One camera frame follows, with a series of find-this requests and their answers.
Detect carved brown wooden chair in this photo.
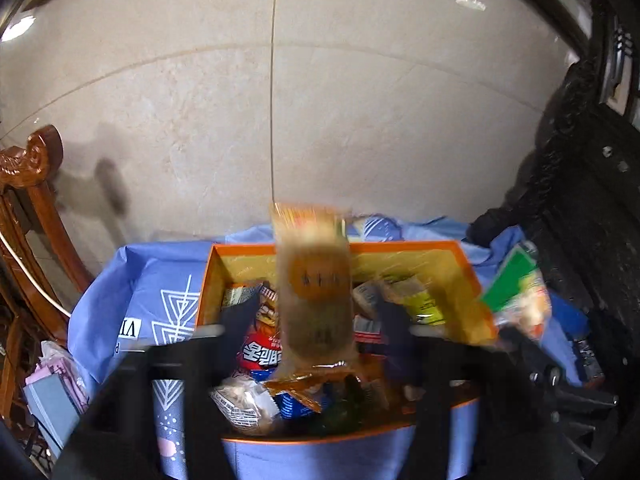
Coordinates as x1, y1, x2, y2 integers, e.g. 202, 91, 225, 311
0, 125, 96, 341

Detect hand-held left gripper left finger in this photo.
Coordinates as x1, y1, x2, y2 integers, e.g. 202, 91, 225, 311
52, 295, 263, 480

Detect clear printed snack packet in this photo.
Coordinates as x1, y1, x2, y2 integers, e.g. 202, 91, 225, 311
352, 280, 401, 318

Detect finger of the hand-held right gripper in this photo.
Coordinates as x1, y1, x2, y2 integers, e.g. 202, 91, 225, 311
497, 327, 561, 386

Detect green yellow snack packet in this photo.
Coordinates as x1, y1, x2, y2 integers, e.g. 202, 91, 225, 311
397, 274, 446, 327

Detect framed bird picture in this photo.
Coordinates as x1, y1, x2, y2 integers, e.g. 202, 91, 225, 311
600, 10, 633, 116

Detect small green snack packet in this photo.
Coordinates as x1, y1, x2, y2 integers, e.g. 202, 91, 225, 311
310, 385, 381, 436

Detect blue printed tablecloth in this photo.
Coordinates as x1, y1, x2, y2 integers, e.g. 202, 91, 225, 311
67, 215, 606, 480

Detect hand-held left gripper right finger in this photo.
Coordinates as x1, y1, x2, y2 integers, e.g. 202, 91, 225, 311
377, 302, 581, 480

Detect orange cardboard box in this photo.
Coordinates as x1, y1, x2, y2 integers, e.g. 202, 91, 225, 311
192, 240, 501, 443

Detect clear bread packet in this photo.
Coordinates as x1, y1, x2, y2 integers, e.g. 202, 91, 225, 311
209, 377, 281, 436

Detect yellow cake packet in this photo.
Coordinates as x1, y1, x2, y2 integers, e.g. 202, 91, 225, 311
222, 285, 263, 312

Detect white power cable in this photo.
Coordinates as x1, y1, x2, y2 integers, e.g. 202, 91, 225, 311
0, 232, 72, 319

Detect dark carved wooden furniture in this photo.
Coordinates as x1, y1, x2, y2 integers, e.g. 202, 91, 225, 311
467, 0, 640, 480

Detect blue snack packet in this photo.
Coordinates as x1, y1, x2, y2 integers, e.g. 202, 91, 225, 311
274, 390, 328, 420

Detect orange biscuit packet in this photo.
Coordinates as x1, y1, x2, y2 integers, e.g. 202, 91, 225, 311
264, 201, 363, 406

